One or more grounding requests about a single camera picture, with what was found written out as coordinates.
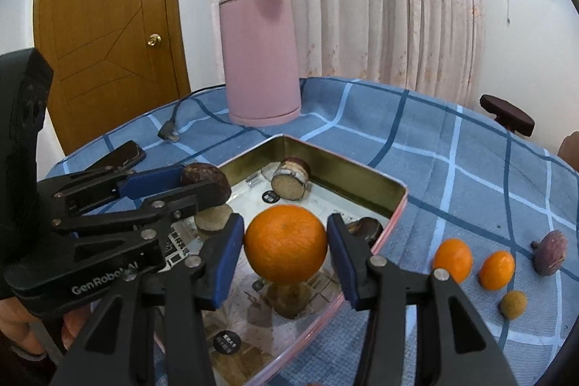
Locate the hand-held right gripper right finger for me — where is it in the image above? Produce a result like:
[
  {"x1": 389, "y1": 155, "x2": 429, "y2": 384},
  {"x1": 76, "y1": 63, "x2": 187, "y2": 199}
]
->
[{"x1": 326, "y1": 213, "x2": 516, "y2": 386}]

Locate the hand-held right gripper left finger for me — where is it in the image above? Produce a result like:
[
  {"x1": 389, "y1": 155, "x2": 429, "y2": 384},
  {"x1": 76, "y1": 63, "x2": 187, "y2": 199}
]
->
[{"x1": 49, "y1": 213, "x2": 245, "y2": 386}]

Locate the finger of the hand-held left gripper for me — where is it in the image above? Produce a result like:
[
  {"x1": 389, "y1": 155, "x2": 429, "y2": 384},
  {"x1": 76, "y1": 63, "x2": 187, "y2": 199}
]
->
[
  {"x1": 51, "y1": 179, "x2": 232, "y2": 275},
  {"x1": 38, "y1": 166, "x2": 187, "y2": 216}
]

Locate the dark wrinkled passion fruit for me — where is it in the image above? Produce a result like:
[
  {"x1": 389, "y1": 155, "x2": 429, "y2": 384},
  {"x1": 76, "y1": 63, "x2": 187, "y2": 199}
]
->
[{"x1": 181, "y1": 162, "x2": 232, "y2": 206}]

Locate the large orange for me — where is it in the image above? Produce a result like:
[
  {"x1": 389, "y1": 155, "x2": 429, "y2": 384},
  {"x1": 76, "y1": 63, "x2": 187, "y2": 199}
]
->
[{"x1": 244, "y1": 205, "x2": 329, "y2": 285}]

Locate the pink metal tin box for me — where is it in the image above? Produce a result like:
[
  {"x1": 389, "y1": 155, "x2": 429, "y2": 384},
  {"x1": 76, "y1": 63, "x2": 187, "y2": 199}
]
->
[{"x1": 151, "y1": 134, "x2": 409, "y2": 386}]

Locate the person's left hand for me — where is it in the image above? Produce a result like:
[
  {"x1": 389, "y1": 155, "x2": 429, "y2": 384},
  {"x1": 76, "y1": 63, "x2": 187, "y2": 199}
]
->
[{"x1": 0, "y1": 299, "x2": 91, "y2": 356}]

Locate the dark brown round fruit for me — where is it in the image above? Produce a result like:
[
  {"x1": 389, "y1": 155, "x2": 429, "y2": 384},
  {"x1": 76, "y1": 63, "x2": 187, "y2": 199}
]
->
[{"x1": 346, "y1": 217, "x2": 385, "y2": 249}]

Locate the black phone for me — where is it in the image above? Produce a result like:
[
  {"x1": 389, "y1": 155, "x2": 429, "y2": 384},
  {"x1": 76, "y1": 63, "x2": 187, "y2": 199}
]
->
[{"x1": 68, "y1": 140, "x2": 147, "y2": 176}]

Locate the medium orange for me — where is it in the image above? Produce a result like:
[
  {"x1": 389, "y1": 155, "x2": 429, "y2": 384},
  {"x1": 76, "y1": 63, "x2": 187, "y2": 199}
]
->
[{"x1": 432, "y1": 238, "x2": 474, "y2": 284}]

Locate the blue checked tablecloth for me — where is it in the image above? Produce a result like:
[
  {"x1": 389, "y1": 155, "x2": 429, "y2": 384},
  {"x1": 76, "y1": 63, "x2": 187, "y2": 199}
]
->
[{"x1": 45, "y1": 76, "x2": 579, "y2": 386}]

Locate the small orange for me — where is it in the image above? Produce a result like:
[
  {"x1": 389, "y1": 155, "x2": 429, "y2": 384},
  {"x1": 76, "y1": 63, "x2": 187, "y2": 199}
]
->
[{"x1": 478, "y1": 250, "x2": 516, "y2": 291}]

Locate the pink cylindrical container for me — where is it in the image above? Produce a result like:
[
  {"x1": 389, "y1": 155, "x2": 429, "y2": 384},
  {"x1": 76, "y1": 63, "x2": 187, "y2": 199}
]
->
[{"x1": 218, "y1": 0, "x2": 301, "y2": 126}]

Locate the wooden door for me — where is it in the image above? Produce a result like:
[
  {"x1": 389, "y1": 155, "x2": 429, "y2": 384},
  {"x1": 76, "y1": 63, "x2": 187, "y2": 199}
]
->
[{"x1": 34, "y1": 0, "x2": 191, "y2": 156}]

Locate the purple passion fruit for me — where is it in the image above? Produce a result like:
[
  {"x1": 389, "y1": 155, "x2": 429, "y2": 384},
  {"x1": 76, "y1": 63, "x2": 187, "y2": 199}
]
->
[{"x1": 530, "y1": 230, "x2": 568, "y2": 276}]

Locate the dark round stool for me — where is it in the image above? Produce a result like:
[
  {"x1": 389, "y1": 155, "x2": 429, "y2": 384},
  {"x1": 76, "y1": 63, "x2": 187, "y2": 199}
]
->
[{"x1": 479, "y1": 94, "x2": 535, "y2": 137}]

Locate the brown leather armchair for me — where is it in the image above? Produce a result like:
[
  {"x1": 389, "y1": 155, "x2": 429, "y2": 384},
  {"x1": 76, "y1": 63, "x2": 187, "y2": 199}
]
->
[{"x1": 558, "y1": 132, "x2": 579, "y2": 174}]

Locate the pale floral curtain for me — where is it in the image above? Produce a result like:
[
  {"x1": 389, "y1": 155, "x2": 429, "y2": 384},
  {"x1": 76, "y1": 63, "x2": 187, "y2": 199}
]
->
[{"x1": 210, "y1": 0, "x2": 487, "y2": 111}]

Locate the black cable with plug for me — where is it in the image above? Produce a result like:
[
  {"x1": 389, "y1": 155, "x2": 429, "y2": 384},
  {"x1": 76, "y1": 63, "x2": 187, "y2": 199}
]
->
[{"x1": 157, "y1": 84, "x2": 227, "y2": 141}]

